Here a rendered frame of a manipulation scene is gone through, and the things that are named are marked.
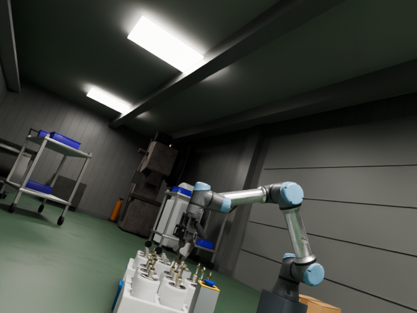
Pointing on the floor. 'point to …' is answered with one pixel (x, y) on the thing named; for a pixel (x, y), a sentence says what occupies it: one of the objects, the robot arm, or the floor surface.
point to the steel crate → (64, 187)
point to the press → (152, 183)
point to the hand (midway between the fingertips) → (181, 258)
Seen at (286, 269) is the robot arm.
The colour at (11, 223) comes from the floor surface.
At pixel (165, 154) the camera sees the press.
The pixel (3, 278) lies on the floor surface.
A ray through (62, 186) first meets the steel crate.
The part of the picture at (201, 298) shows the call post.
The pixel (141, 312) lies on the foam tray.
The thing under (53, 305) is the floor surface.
